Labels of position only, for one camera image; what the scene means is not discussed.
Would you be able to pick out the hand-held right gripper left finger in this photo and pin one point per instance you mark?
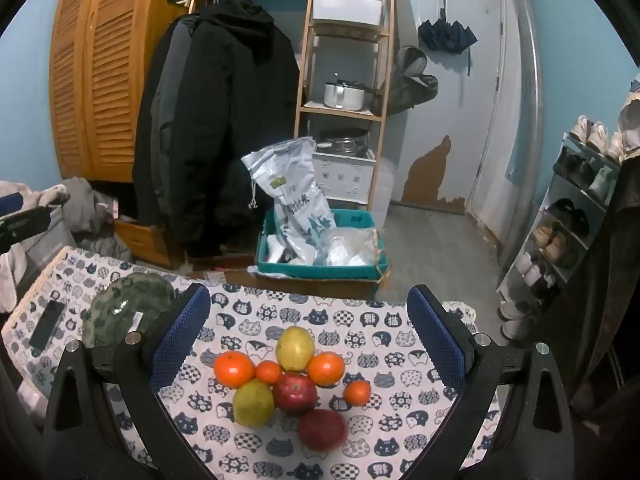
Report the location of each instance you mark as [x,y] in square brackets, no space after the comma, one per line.
[182,340]

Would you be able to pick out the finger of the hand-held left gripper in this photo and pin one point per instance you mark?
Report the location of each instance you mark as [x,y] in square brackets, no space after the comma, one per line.
[25,223]
[10,203]

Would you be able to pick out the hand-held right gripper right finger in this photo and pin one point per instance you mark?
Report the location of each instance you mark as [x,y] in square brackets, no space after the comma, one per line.
[435,332]

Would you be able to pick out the orange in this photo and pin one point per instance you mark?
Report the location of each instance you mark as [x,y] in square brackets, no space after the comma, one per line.
[326,368]
[234,369]

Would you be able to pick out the green glass plate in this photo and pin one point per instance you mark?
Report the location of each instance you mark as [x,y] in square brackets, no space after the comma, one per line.
[125,307]

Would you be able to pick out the small tangerine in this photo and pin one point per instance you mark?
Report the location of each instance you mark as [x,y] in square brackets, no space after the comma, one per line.
[358,393]
[268,372]

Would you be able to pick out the yellow pear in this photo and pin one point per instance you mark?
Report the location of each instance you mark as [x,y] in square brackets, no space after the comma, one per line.
[295,347]
[254,404]

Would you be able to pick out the dark red apple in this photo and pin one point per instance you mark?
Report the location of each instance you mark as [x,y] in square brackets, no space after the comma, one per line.
[324,430]

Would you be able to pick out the grey storage bag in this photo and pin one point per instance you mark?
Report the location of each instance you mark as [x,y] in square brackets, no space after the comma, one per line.
[47,245]

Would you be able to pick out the light grey robe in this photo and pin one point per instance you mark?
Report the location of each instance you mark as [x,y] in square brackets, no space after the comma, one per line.
[10,270]

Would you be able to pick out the dark grey clothes pile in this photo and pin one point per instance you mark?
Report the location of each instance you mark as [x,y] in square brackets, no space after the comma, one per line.
[82,202]

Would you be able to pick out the cat print tablecloth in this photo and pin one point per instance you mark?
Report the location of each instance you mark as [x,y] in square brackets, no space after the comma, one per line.
[380,360]

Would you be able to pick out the cardboard box with red print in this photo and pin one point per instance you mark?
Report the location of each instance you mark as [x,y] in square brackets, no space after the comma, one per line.
[220,264]

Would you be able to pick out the black phone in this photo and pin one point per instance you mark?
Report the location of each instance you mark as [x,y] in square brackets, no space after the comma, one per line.
[47,325]

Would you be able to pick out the wooden drawer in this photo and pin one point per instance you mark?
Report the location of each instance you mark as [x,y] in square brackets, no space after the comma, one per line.
[142,240]

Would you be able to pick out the clear plastic bag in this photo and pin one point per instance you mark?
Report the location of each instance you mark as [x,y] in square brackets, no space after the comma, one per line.
[350,247]

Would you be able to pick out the teal box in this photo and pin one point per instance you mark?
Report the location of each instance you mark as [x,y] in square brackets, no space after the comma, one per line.
[360,219]

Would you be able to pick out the white shoe rack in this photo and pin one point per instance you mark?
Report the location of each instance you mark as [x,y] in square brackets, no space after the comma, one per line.
[537,240]

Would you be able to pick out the wooden louvered wardrobe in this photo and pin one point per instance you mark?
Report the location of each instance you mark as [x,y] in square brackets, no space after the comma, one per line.
[110,85]

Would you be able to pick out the dark brown garment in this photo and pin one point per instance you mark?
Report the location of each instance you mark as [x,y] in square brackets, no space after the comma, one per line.
[600,285]

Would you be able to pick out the white drawer bin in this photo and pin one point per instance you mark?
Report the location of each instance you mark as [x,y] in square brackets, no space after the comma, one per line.
[342,177]

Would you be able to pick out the white rice bag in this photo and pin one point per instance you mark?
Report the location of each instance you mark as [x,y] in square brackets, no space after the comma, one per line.
[295,195]

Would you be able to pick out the blue-grey coat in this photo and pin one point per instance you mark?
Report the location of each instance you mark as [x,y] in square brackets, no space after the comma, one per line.
[167,80]

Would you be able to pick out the steel pot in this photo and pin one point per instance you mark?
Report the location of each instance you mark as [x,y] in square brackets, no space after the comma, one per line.
[342,142]

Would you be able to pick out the black hooded coat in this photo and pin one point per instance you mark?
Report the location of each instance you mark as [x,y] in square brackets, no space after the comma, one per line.
[235,135]

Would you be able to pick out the silver pipe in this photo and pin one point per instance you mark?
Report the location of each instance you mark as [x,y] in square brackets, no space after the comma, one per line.
[530,110]

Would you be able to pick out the dark hanging bag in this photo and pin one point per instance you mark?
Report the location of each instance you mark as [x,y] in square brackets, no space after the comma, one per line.
[410,85]

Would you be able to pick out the white door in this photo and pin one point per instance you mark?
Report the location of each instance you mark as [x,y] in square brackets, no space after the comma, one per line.
[460,85]

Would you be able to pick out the wooden shelf rack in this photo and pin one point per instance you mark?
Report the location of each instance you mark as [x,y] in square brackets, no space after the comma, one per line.
[385,85]

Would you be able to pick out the white pot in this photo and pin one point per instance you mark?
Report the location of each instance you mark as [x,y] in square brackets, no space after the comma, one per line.
[345,96]

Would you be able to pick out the beige lace cloth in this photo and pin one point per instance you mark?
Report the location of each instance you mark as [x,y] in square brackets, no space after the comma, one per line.
[631,120]

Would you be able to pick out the navy umbrella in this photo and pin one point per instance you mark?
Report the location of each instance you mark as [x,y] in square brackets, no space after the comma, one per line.
[447,35]

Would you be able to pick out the white storage box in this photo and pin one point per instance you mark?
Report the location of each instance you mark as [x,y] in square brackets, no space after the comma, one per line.
[347,10]

